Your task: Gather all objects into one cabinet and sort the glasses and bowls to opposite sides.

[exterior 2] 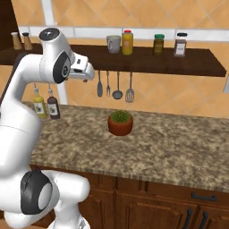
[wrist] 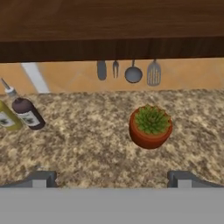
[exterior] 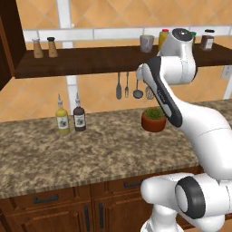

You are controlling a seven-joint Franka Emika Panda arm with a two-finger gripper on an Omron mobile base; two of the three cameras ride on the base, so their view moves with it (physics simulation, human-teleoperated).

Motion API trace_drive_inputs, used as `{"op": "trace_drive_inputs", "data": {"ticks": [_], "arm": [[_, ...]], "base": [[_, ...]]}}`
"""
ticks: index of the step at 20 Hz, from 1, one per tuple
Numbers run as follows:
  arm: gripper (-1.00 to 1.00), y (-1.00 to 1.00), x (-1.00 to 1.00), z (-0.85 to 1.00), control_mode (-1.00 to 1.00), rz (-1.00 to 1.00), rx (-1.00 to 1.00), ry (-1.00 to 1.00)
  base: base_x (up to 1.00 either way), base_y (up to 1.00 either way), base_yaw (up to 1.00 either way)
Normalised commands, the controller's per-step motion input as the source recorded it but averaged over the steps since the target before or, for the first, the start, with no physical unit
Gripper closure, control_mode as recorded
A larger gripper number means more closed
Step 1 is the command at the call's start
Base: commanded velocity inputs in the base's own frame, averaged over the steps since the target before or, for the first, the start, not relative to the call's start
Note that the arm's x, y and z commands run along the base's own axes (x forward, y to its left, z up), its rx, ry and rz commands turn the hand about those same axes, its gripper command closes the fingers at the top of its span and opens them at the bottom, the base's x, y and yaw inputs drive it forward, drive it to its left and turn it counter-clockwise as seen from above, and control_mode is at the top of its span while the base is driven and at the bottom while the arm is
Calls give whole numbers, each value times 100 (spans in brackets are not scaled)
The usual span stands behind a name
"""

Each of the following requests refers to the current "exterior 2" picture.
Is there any dark wooden wall cabinet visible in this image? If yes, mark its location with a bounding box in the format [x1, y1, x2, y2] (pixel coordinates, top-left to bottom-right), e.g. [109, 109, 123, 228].
[0, 0, 20, 52]

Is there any black cabinet door handle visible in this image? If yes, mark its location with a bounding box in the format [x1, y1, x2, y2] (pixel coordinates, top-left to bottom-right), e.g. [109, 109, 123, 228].
[182, 208, 194, 229]
[199, 210, 210, 229]

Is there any black-lidded spice jar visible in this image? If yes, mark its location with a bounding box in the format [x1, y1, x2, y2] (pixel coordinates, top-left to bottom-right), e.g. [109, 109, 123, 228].
[174, 31, 189, 58]

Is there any black drawer handle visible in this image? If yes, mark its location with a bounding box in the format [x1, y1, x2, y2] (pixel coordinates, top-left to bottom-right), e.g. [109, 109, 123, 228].
[191, 191, 218, 202]

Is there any dark wooden wall shelf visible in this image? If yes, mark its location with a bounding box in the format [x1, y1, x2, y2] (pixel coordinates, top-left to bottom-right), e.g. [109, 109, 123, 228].
[0, 43, 227, 78]

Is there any green-lidded spice jar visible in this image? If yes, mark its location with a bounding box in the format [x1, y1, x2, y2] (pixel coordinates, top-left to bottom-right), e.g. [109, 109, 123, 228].
[153, 33, 165, 57]

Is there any potted green plant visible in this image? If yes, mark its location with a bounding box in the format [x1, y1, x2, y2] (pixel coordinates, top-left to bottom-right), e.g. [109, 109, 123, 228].
[106, 109, 134, 137]

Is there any yellow oil bottle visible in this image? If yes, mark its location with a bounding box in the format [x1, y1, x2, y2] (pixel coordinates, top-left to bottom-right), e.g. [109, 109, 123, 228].
[32, 83, 48, 120]

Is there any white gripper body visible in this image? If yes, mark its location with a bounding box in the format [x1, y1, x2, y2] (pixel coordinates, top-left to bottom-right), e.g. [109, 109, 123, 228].
[80, 55, 96, 82]

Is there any grey mug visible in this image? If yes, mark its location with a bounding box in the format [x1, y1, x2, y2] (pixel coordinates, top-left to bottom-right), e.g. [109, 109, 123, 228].
[106, 34, 123, 55]

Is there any yellow bottle with red cap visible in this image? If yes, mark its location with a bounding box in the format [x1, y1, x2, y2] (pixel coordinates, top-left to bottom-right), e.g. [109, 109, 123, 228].
[121, 29, 134, 56]

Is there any dark-topped brown shaker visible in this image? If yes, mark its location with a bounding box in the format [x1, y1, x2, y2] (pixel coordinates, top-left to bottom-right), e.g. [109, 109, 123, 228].
[21, 31, 34, 51]

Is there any wooden cabinet door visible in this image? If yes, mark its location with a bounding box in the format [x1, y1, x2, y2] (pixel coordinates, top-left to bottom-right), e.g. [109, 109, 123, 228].
[195, 205, 229, 229]
[115, 191, 199, 229]
[78, 187, 117, 229]

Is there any narrow wooden drawer front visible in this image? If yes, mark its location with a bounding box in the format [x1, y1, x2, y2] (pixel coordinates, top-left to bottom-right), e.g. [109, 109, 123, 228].
[115, 176, 148, 195]
[83, 172, 117, 191]

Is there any hanging grey ladle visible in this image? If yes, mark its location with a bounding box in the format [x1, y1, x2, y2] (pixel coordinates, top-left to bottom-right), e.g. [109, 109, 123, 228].
[112, 71, 123, 101]

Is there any wide wooden drawer front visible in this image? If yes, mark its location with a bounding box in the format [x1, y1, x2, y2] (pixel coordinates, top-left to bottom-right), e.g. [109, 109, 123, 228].
[145, 181, 229, 210]

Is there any white-topped brown shaker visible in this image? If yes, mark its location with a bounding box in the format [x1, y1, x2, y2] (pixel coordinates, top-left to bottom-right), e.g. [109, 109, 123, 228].
[11, 31, 23, 51]

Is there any hanging grey fork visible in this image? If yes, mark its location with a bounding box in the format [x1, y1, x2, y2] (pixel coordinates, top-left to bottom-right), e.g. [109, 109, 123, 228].
[106, 70, 112, 98]

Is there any dark sauce bottle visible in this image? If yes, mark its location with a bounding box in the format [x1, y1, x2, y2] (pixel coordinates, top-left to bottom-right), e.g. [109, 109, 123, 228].
[46, 83, 62, 121]

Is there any hanging grey slotted spatula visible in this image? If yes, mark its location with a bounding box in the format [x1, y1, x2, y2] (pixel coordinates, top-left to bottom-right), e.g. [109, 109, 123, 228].
[124, 71, 135, 104]

